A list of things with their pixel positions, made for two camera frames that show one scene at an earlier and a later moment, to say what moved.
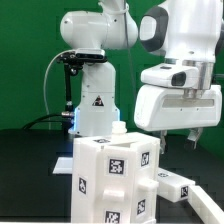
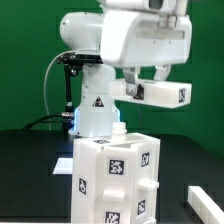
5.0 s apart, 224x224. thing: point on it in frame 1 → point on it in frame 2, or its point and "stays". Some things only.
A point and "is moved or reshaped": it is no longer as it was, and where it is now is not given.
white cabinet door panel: x=145 y=177 stays
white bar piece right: x=207 y=209 stays
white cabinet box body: x=115 y=177 stays
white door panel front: x=115 y=184 stays
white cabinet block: x=172 y=187 is moved or reshaped
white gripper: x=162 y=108 → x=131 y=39
